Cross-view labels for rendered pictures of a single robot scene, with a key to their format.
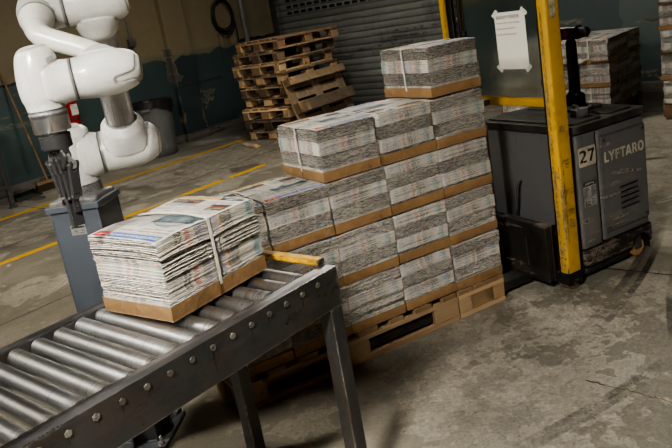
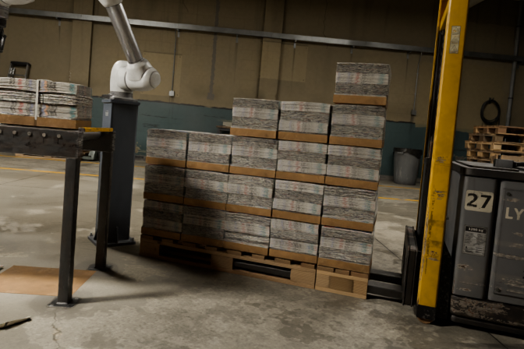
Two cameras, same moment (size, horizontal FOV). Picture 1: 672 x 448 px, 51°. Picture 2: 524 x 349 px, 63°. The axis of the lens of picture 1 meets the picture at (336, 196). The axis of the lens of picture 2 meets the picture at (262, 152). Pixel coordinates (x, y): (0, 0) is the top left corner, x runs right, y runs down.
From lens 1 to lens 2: 2.32 m
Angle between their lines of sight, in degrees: 46
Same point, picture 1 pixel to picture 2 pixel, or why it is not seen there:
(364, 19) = not seen: outside the picture
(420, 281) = (285, 238)
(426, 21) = not seen: outside the picture
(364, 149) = (266, 122)
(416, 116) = (316, 112)
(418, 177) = (305, 159)
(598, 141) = (502, 193)
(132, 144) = (133, 74)
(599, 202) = (490, 257)
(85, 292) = not seen: hidden behind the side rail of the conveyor
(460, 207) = (338, 198)
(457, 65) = (365, 82)
